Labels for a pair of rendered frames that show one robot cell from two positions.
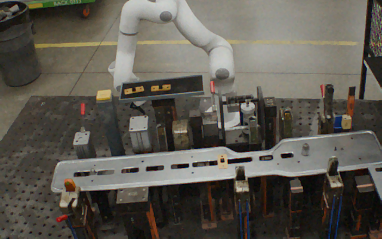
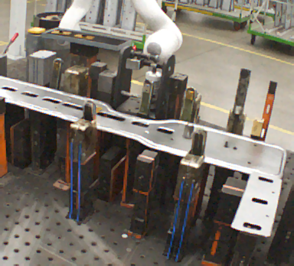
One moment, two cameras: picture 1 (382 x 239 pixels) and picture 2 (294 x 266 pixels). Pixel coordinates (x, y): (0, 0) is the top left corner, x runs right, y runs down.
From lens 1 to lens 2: 1.05 m
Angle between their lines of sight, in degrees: 19
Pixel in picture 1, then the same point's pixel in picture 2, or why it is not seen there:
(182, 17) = not seen: outside the picture
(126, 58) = (75, 12)
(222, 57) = (161, 34)
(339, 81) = not seen: outside the picture
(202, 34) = (148, 4)
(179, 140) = (69, 81)
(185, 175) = (47, 106)
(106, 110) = (31, 44)
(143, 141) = (38, 71)
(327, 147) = (219, 141)
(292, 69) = not seen: hidden behind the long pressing
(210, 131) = (104, 85)
